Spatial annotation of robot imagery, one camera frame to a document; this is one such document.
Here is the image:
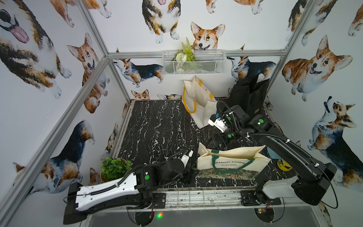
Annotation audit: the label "cream tote bag green handles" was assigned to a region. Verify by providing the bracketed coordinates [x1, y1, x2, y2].
[197, 143, 271, 181]

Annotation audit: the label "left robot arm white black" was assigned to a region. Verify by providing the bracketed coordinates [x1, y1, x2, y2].
[63, 155, 199, 225]

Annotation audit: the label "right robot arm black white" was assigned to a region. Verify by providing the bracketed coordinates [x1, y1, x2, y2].
[210, 101, 337, 206]

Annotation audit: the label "black canvas tote bag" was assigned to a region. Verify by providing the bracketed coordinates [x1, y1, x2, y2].
[226, 75, 270, 118]

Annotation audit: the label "light blue dustpan scoop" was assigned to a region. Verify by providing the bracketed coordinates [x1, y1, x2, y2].
[267, 147, 280, 159]

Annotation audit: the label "potted green plant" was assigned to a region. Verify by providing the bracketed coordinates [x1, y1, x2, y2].
[101, 157, 132, 182]

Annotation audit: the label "artificial fern and white flower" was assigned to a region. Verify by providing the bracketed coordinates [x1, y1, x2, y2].
[174, 38, 196, 74]

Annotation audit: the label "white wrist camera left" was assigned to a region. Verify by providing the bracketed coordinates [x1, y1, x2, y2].
[181, 150, 194, 168]

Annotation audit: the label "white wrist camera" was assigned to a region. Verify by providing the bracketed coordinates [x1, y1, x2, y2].
[208, 114, 228, 132]
[181, 150, 194, 168]

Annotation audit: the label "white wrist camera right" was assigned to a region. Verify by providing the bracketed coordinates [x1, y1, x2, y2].
[208, 114, 228, 132]

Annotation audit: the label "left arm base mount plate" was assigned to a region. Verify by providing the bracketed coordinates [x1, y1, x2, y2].
[126, 192, 166, 210]

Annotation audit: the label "cream tote bag yellow handles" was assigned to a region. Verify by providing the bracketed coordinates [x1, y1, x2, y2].
[182, 77, 217, 129]

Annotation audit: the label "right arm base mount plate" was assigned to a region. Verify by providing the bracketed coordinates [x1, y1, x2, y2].
[241, 190, 282, 206]

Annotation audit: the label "white wire wall basket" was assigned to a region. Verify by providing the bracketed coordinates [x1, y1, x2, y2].
[162, 50, 226, 75]

